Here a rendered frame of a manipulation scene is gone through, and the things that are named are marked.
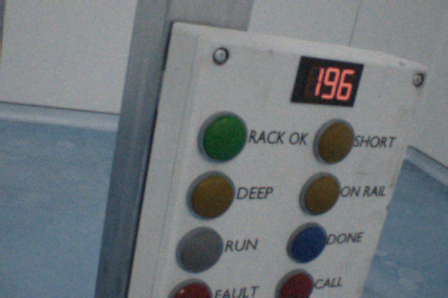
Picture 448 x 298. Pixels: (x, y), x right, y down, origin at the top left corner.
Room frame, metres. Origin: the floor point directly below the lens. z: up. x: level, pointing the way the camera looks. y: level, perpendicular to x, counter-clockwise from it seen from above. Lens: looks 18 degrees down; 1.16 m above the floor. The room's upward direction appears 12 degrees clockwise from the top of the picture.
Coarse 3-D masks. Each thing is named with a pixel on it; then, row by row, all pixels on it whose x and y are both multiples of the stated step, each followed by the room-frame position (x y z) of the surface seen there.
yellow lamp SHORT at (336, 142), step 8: (328, 128) 0.36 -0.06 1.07; (336, 128) 0.36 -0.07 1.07; (344, 128) 0.36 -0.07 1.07; (328, 136) 0.35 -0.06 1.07; (336, 136) 0.36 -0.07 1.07; (344, 136) 0.36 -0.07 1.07; (352, 136) 0.36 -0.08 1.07; (320, 144) 0.35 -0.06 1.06; (328, 144) 0.35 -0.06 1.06; (336, 144) 0.36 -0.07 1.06; (344, 144) 0.36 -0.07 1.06; (352, 144) 0.36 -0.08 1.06; (320, 152) 0.35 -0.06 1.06; (328, 152) 0.35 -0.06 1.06; (336, 152) 0.36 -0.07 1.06; (344, 152) 0.36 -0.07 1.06; (328, 160) 0.36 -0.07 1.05; (336, 160) 0.36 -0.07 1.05
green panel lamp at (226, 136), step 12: (216, 120) 0.31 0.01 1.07; (228, 120) 0.32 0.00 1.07; (216, 132) 0.31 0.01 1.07; (228, 132) 0.32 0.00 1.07; (240, 132) 0.32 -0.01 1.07; (204, 144) 0.31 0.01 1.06; (216, 144) 0.31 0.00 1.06; (228, 144) 0.32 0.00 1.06; (240, 144) 0.32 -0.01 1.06; (216, 156) 0.32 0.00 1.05; (228, 156) 0.32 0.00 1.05
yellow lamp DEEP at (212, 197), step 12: (204, 180) 0.32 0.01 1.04; (216, 180) 0.32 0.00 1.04; (228, 180) 0.32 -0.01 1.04; (204, 192) 0.31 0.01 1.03; (216, 192) 0.32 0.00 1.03; (228, 192) 0.32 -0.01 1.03; (192, 204) 0.31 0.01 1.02; (204, 204) 0.31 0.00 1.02; (216, 204) 0.32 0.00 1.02; (228, 204) 0.32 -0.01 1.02; (204, 216) 0.32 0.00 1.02; (216, 216) 0.32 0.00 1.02
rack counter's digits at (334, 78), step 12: (312, 72) 0.35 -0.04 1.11; (324, 72) 0.35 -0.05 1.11; (336, 72) 0.36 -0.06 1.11; (348, 72) 0.36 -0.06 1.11; (312, 84) 0.35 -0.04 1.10; (324, 84) 0.35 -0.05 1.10; (336, 84) 0.36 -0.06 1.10; (348, 84) 0.36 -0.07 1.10; (312, 96) 0.35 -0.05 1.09; (324, 96) 0.35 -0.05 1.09; (336, 96) 0.36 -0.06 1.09; (348, 96) 0.36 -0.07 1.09
